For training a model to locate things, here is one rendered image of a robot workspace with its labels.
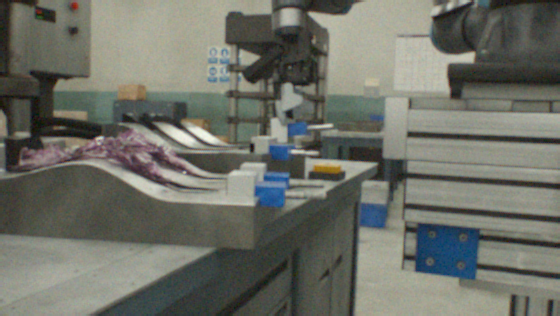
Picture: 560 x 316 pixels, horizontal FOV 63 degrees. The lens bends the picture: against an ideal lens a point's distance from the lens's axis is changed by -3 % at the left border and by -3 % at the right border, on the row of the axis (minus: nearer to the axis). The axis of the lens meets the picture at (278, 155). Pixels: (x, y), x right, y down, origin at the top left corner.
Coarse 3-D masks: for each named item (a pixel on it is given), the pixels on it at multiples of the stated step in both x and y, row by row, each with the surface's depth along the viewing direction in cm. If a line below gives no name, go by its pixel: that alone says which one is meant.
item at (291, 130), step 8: (272, 120) 101; (288, 120) 101; (272, 128) 101; (280, 128) 100; (288, 128) 100; (296, 128) 99; (304, 128) 99; (312, 128) 99; (320, 128) 99; (328, 128) 98; (272, 136) 101; (280, 136) 100; (288, 136) 100; (296, 136) 101; (304, 136) 101
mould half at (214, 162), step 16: (112, 128) 97; (128, 128) 96; (144, 128) 99; (176, 128) 110; (192, 128) 116; (160, 144) 95; (192, 144) 104; (224, 144) 115; (192, 160) 91; (208, 160) 89; (224, 160) 88; (240, 160) 87; (256, 160) 86; (272, 160) 90; (288, 160) 99; (304, 160) 109; (304, 176) 109
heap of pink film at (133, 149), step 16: (48, 144) 68; (96, 144) 63; (112, 144) 63; (128, 144) 74; (144, 144) 74; (32, 160) 65; (48, 160) 63; (64, 160) 63; (112, 160) 62; (128, 160) 63; (144, 160) 64; (160, 160) 73; (176, 160) 74; (160, 176) 64
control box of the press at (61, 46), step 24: (48, 0) 141; (72, 0) 150; (0, 24) 134; (48, 24) 142; (72, 24) 151; (0, 48) 135; (48, 48) 143; (72, 48) 152; (0, 72) 141; (48, 72) 144; (72, 72) 152; (48, 96) 150
